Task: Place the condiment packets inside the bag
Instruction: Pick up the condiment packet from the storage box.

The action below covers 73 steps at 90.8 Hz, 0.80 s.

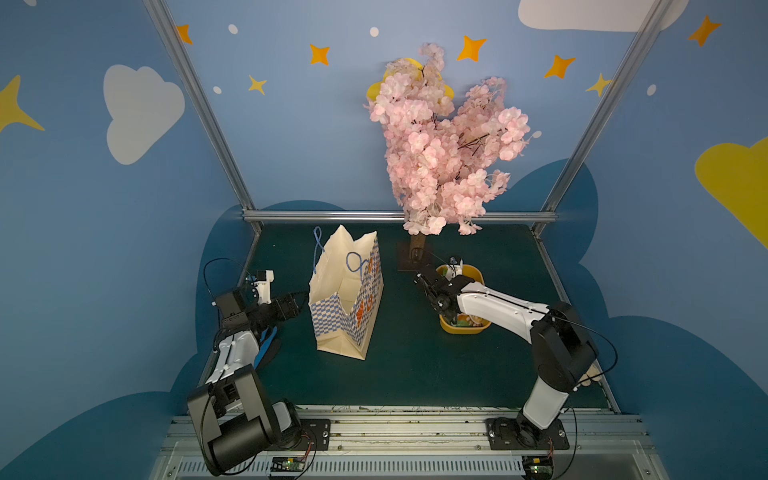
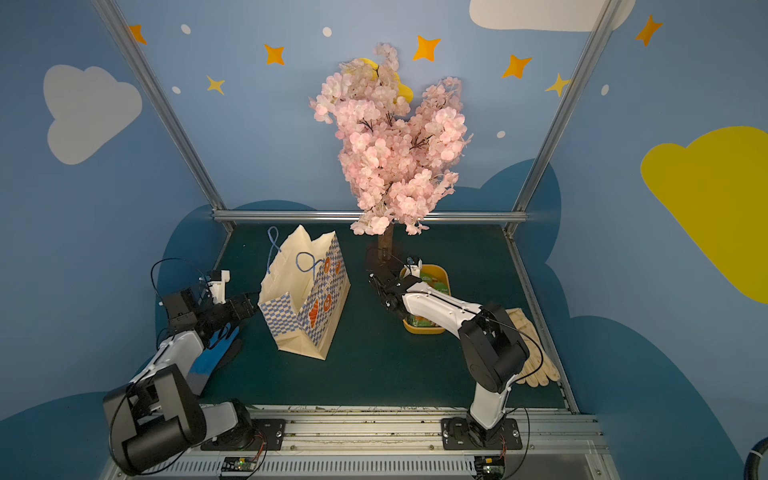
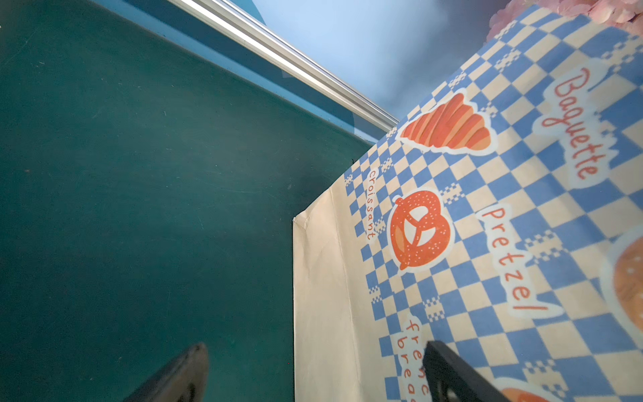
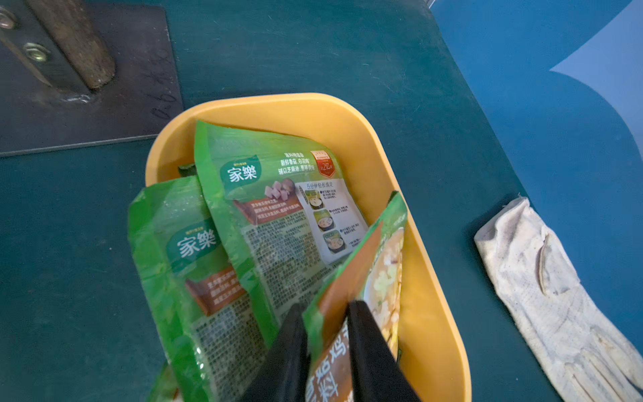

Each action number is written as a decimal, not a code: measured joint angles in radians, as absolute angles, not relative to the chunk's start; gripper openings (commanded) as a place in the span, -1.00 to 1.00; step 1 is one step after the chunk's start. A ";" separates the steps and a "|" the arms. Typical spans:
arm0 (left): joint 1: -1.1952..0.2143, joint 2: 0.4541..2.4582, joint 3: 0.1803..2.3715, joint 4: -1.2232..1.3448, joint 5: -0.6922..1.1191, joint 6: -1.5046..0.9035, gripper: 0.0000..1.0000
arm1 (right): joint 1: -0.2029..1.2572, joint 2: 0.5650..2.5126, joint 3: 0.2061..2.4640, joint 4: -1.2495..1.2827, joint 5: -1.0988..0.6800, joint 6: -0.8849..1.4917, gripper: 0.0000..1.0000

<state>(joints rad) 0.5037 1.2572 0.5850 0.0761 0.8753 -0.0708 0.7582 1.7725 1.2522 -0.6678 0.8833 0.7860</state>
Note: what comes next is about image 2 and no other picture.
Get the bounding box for blue checkered paper bag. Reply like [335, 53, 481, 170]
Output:
[258, 226, 350, 360]

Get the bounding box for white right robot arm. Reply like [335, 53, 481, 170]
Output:
[368, 268, 530, 449]

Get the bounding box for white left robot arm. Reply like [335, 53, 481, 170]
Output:
[103, 288, 257, 476]

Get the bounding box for green condiment packet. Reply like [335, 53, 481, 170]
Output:
[420, 271, 450, 294]

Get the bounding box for yellow plastic tray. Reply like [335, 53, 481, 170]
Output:
[399, 264, 451, 335]

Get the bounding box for blue work glove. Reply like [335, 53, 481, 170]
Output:
[186, 327, 243, 397]

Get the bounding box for pink blossom artificial tree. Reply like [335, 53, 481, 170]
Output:
[309, 43, 471, 264]

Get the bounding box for beige work glove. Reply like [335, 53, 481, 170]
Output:
[506, 308, 561, 388]

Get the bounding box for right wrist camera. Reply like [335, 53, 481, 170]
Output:
[404, 256, 423, 278]

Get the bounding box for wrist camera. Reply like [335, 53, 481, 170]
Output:
[404, 256, 423, 278]
[205, 269, 231, 305]

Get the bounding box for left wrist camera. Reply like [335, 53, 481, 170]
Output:
[205, 269, 231, 305]

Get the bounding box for aluminium back frame rail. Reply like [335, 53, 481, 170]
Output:
[212, 209, 529, 225]

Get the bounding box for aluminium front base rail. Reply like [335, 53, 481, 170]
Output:
[98, 404, 619, 480]

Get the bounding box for left aluminium frame post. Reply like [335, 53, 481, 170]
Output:
[91, 0, 227, 215]

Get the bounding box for aluminium frame post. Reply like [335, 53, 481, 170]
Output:
[91, 0, 227, 215]
[504, 0, 634, 240]

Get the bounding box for right aluminium frame post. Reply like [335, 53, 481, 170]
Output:
[504, 0, 634, 240]

